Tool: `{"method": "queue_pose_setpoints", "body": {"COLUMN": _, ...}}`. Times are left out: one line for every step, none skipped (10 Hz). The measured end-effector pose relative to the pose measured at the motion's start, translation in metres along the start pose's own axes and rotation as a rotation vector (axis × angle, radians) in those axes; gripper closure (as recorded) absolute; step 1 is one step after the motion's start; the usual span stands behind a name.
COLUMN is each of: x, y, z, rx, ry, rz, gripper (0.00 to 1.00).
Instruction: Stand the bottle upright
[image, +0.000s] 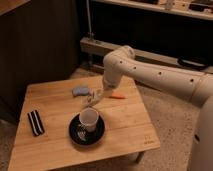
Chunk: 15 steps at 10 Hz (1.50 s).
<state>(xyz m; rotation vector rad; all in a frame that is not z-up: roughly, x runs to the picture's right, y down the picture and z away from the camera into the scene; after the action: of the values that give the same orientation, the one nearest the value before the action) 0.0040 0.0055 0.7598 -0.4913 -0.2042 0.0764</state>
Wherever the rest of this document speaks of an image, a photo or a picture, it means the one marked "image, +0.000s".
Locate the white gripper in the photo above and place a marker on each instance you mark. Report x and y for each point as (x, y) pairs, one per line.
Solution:
(107, 85)

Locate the small clear bottle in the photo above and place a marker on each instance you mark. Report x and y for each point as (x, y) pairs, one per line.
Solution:
(94, 97)

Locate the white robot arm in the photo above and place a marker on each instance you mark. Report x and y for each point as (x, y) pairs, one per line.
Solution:
(193, 86)

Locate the white cup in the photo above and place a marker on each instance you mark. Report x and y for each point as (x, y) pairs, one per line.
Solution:
(88, 117)

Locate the metal pole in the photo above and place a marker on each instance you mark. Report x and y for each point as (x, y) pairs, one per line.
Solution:
(90, 33)

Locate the black plate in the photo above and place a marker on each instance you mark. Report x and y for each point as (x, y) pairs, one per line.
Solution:
(91, 137)

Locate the metal fork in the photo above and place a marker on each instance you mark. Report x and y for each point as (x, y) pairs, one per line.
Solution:
(81, 135)

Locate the wooden table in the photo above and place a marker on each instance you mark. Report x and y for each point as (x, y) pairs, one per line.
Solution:
(53, 132)

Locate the black white striped cloth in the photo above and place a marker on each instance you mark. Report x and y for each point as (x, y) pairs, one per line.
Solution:
(36, 123)

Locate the black object on ledge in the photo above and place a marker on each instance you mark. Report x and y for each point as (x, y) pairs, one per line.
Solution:
(193, 65)

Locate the wooden shelf board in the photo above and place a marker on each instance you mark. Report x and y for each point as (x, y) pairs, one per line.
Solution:
(175, 7)

